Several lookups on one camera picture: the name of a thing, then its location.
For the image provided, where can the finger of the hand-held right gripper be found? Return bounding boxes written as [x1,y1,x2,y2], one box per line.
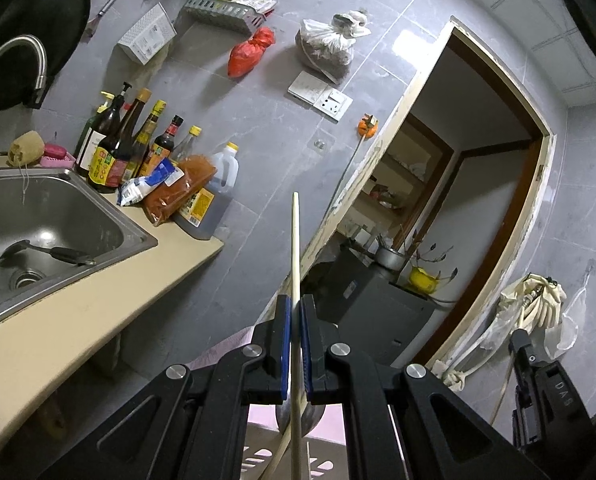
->
[508,329,538,368]

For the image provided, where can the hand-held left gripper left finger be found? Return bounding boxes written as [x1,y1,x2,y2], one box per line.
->
[38,294,293,480]

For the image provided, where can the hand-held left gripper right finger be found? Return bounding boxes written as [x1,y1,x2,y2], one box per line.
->
[299,294,551,480]

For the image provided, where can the wooden chopstick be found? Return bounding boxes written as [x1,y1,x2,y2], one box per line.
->
[290,192,303,480]
[263,427,291,480]
[492,352,514,423]

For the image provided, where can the perforated utensil holder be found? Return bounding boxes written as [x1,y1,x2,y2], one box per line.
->
[240,425,349,480]

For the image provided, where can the clear plastic bag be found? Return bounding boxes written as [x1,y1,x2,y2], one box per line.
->
[545,280,591,356]
[480,305,516,351]

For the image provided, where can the cream rubber gloves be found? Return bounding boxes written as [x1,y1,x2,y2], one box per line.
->
[498,274,566,346]

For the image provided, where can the metal ladle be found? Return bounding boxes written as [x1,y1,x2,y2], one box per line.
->
[276,394,327,438]

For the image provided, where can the white knotted cloth strip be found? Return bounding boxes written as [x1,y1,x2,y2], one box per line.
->
[430,330,503,391]

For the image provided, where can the black bag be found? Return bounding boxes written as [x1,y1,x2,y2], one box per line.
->
[305,260,336,293]

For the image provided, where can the grey cabinet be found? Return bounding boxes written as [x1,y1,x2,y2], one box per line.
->
[318,247,436,361]

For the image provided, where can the pink cloth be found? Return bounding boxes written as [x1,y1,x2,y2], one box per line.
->
[190,335,346,448]

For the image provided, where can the yellow bowl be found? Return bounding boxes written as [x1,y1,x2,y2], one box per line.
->
[409,266,441,292]

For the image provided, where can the metal pot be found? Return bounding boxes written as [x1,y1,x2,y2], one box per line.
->
[375,246,406,268]

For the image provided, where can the large dark liquid jug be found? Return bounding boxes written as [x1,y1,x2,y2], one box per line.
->
[173,142,239,241]

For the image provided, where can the orange spice packet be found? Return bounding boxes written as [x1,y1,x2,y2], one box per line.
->
[143,154,217,226]

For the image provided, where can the wooden shelf unit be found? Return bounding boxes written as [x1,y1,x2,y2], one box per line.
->
[350,152,429,241]

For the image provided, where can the blue white bag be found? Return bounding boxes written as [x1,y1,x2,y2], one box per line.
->
[117,157,185,207]

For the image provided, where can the clear bottle yellow cap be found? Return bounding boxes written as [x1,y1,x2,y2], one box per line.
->
[170,126,202,163]

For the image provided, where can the dark bottle black cap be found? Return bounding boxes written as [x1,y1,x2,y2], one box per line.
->
[140,115,185,176]

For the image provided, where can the stainless steel sink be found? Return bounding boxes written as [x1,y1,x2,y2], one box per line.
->
[0,167,159,333]

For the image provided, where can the dark bottle yellow cap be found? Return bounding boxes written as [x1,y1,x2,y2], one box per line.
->
[123,100,167,183]

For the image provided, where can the pink soap dish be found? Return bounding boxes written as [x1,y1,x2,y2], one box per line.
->
[40,152,77,168]

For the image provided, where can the green bottle yellow pump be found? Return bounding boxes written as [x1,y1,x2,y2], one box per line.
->
[75,91,114,161]

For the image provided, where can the red plastic bag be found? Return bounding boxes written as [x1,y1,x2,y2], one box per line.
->
[228,27,276,78]

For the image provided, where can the clear bag dark contents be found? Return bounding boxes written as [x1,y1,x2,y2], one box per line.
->
[296,11,373,85]

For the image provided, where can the loofah sponge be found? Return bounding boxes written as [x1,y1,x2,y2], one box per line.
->
[8,131,45,167]

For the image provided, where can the metal faucet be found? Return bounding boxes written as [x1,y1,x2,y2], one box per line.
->
[0,35,49,108]

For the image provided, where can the black frying pan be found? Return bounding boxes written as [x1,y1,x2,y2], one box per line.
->
[0,0,91,111]

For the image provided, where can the wooden door frame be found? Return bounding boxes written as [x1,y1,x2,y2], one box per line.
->
[298,17,558,366]

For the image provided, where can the grey power cable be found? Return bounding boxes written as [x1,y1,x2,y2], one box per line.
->
[328,135,365,211]

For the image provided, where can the black handled ladle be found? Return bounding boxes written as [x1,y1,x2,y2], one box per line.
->
[0,239,98,267]

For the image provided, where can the white wall socket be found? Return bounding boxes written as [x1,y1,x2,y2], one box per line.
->
[313,87,353,122]

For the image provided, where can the white wall switch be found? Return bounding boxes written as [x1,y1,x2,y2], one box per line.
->
[288,71,329,108]

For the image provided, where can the grey wall rack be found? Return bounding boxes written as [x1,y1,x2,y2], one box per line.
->
[173,0,279,35]

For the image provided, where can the white wall basket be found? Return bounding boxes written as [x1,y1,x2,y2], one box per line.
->
[117,2,177,66]

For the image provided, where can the metal handled utensil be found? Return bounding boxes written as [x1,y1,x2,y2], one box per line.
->
[83,0,131,38]

